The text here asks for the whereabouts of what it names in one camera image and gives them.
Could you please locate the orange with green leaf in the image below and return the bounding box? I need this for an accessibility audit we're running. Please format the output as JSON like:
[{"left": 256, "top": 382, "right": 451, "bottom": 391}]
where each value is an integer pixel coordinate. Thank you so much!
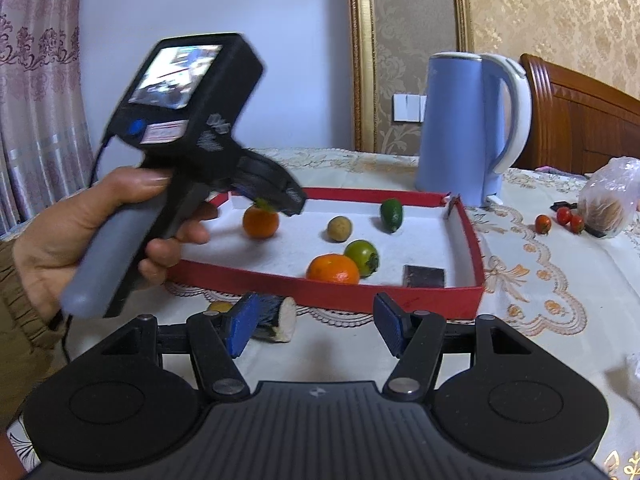
[{"left": 242, "top": 204, "right": 280, "bottom": 240}]

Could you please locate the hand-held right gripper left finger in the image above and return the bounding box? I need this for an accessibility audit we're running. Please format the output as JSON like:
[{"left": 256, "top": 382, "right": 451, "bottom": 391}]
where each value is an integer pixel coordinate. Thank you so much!
[{"left": 100, "top": 292, "right": 262, "bottom": 402}]

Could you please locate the white wall switch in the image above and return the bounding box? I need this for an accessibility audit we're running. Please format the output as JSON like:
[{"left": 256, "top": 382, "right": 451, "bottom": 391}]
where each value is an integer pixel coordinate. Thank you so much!
[{"left": 392, "top": 92, "right": 426, "bottom": 122}]

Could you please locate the pair of cherry tomatoes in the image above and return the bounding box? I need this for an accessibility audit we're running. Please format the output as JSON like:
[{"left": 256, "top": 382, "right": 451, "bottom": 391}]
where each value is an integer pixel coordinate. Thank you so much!
[{"left": 550, "top": 201, "right": 607, "bottom": 239}]

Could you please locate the white tissue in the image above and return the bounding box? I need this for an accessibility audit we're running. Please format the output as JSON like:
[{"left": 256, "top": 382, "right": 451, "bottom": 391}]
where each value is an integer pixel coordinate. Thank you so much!
[{"left": 605, "top": 352, "right": 640, "bottom": 396}]

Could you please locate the red cardboard box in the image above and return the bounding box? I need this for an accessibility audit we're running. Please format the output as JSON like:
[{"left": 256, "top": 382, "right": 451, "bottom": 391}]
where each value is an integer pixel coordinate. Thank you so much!
[{"left": 165, "top": 187, "right": 486, "bottom": 321}]

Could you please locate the person's left forearm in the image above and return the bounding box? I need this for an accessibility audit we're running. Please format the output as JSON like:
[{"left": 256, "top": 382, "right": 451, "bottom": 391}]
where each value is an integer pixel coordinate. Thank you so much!
[{"left": 0, "top": 240, "right": 68, "bottom": 431}]

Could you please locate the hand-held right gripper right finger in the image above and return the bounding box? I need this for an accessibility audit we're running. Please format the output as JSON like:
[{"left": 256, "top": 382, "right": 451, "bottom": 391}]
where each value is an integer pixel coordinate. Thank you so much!
[{"left": 373, "top": 292, "right": 546, "bottom": 396}]

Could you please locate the person's left hand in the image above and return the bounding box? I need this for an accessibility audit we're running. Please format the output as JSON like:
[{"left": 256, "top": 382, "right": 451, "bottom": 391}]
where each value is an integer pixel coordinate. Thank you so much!
[{"left": 12, "top": 167, "right": 219, "bottom": 328}]

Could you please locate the small brown kiwi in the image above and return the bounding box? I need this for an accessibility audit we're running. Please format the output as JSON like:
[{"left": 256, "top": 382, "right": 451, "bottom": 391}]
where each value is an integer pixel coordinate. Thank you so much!
[{"left": 327, "top": 216, "right": 353, "bottom": 242}]

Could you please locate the wooden headboard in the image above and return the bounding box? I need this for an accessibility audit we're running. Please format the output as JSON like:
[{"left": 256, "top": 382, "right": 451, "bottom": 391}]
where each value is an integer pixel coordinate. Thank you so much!
[{"left": 520, "top": 53, "right": 640, "bottom": 176}]

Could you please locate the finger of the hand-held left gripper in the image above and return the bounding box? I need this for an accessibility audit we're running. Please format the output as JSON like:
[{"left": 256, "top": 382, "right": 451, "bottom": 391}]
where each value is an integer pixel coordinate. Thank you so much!
[{"left": 235, "top": 147, "right": 308, "bottom": 218}]

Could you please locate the green tomato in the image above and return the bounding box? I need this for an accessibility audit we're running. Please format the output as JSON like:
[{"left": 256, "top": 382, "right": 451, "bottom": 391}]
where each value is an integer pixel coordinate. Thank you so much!
[{"left": 344, "top": 240, "right": 380, "bottom": 277}]

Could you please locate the gold wall panel frame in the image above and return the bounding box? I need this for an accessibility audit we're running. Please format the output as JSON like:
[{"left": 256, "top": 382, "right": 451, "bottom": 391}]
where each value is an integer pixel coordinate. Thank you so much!
[{"left": 345, "top": 0, "right": 475, "bottom": 153}]

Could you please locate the black card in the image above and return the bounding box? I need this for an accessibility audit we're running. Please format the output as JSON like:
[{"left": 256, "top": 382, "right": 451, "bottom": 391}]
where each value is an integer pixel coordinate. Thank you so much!
[{"left": 403, "top": 265, "right": 446, "bottom": 289}]

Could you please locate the clear plastic bag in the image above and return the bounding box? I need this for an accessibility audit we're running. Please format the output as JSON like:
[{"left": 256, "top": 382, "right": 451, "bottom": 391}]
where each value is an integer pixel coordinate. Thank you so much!
[{"left": 577, "top": 156, "right": 640, "bottom": 238}]

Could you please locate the pink patterned curtain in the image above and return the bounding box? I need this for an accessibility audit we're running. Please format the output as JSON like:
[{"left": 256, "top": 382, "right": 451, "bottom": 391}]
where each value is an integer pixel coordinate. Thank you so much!
[{"left": 0, "top": 0, "right": 96, "bottom": 236}]

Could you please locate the blue electric kettle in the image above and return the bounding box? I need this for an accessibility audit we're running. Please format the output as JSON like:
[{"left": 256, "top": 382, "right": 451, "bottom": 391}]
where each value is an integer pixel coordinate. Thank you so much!
[{"left": 415, "top": 51, "right": 532, "bottom": 209}]

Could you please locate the cream embroidered tablecloth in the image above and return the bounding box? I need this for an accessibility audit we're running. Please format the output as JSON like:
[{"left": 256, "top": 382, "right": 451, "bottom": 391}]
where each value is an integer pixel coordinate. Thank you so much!
[{"left": 0, "top": 147, "right": 640, "bottom": 480}]

